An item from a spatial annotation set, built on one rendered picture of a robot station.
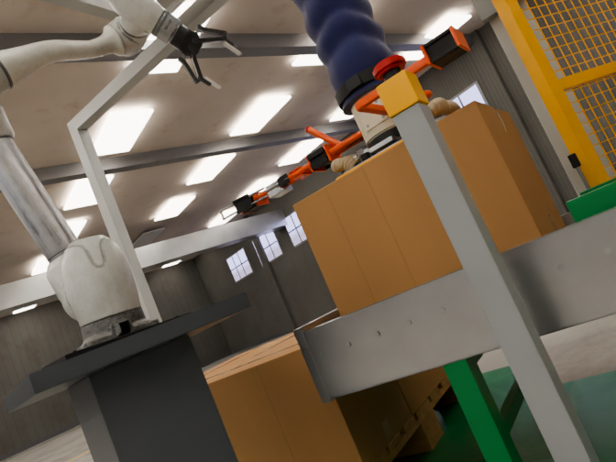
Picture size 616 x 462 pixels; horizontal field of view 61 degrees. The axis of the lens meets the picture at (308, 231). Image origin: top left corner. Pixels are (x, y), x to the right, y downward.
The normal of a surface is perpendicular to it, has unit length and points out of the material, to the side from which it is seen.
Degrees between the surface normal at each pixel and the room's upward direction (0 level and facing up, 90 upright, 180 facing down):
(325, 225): 90
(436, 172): 90
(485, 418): 90
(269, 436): 90
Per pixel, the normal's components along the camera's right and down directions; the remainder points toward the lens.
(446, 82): -0.74, 0.24
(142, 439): 0.55, -0.34
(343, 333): -0.51, 0.11
